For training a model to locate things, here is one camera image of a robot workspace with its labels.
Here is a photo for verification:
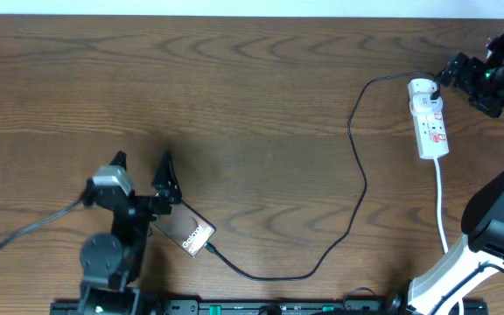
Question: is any black USB charging cable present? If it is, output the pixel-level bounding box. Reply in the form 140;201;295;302
203;71;442;282

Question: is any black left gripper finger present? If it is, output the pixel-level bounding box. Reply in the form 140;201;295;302
109;150;127;171
151;150;182;204

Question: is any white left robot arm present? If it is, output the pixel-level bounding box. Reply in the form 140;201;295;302
76;150;182;314

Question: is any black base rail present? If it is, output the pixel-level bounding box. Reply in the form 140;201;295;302
49;299;489;315

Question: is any white power strip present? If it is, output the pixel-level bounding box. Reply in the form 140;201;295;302
409;102;449;160

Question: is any white USB wall charger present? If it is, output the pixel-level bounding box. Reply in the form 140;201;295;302
408;78;443;116

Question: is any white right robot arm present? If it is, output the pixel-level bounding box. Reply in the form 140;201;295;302
397;33;504;314

